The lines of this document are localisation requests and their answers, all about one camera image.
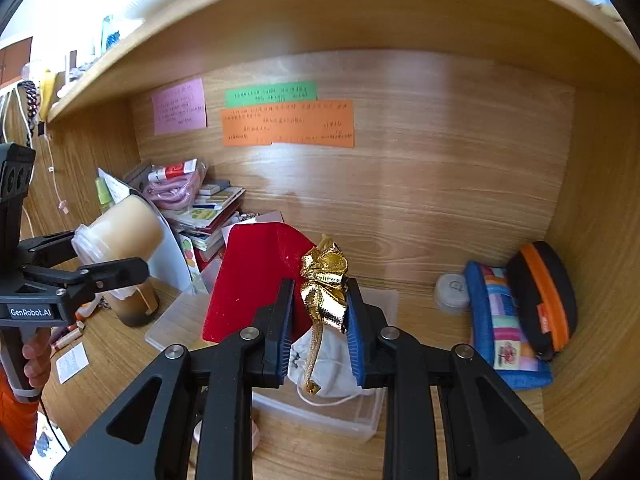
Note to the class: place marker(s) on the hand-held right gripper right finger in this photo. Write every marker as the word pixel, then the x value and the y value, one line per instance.
pixel 353 332

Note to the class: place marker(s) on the person's left hand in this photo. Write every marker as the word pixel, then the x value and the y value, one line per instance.
pixel 39 360

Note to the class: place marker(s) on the yellow hanging cloth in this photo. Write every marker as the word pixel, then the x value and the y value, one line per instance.
pixel 46 92

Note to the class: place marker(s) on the pink sticky note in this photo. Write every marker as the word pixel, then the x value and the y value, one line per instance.
pixel 179 106

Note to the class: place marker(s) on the fruit print carton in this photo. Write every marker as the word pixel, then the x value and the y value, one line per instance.
pixel 189 257

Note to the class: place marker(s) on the wooden desktop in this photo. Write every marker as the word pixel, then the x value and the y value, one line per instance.
pixel 430 410

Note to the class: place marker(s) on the wooden shelf board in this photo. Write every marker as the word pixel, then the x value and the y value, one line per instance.
pixel 320 10

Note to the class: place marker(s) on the green packet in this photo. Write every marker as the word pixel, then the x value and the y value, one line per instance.
pixel 104 195

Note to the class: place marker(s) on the white standing pouch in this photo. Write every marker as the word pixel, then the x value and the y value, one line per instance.
pixel 172 260

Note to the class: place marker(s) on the green sticky note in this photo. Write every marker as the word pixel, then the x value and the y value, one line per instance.
pixel 270 94

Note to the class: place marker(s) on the white cloth bag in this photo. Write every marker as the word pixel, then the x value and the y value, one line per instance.
pixel 325 365

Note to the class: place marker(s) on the small pink tube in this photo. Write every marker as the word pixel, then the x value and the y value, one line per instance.
pixel 66 338

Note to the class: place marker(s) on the person's left forearm orange sleeve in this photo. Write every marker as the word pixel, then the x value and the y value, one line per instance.
pixel 12 410

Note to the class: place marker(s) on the small white card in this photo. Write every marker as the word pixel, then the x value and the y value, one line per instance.
pixel 72 364

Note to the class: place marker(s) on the red and white tube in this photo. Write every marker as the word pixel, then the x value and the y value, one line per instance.
pixel 172 170

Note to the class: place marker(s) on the brown cabinet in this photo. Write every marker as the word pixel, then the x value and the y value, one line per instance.
pixel 15 60

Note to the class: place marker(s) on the beige plastic cup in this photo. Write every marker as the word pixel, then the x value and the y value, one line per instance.
pixel 125 225

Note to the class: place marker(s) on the stack of books and cards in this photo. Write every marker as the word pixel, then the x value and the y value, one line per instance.
pixel 215 207

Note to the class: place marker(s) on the orange sticky note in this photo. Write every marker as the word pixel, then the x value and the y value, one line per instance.
pixel 287 124

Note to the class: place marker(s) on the red velvet pouch gold bow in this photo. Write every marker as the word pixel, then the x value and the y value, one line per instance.
pixel 250 280

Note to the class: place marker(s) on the blue patchwork pencil case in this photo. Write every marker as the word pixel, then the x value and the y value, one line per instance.
pixel 500 320

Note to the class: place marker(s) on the small white round jar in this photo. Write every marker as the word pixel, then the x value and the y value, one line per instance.
pixel 451 292

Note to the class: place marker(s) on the white rectangular box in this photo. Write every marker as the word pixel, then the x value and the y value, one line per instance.
pixel 267 218

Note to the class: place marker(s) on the black case orange zipper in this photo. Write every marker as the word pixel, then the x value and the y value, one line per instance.
pixel 542 290

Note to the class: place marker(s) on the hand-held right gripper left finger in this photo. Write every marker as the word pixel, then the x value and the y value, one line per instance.
pixel 285 325

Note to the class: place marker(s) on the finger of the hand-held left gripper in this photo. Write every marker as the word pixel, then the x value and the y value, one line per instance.
pixel 110 272
pixel 50 247

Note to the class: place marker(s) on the brown glass jar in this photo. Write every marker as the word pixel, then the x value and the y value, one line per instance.
pixel 137 307

